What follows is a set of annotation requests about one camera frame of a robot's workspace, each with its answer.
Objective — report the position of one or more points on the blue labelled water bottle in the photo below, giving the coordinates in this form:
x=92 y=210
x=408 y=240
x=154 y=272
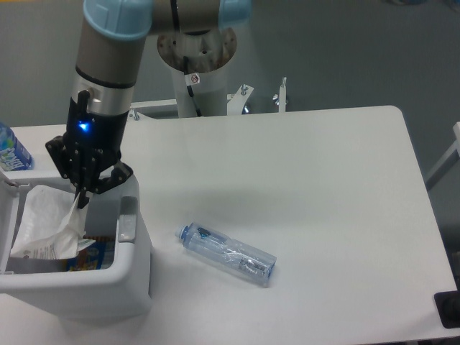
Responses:
x=14 y=155

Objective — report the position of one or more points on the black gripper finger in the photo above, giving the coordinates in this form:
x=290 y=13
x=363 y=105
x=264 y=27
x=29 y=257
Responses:
x=73 y=162
x=92 y=182

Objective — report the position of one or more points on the white plastic trash can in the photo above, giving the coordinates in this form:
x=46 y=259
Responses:
x=123 y=289

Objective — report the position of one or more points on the white plastic wrapper bag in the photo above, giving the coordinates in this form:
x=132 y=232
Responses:
x=52 y=226

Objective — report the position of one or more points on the clear plastic water bottle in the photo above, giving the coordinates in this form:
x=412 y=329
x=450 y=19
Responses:
x=247 y=260

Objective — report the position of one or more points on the blue yellow snack package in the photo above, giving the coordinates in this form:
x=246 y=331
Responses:
x=98 y=256

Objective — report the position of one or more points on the white metal bracket frame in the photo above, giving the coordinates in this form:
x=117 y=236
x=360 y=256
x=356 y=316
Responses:
x=242 y=102

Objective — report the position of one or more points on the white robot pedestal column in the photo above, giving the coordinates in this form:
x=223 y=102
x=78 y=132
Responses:
x=201 y=79

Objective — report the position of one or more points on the black clamp at table corner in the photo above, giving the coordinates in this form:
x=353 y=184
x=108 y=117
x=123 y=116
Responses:
x=447 y=304

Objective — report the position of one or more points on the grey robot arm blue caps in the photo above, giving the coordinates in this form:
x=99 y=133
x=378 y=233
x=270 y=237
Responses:
x=113 y=36

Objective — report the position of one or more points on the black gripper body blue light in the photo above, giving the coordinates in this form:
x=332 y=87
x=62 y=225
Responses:
x=100 y=134

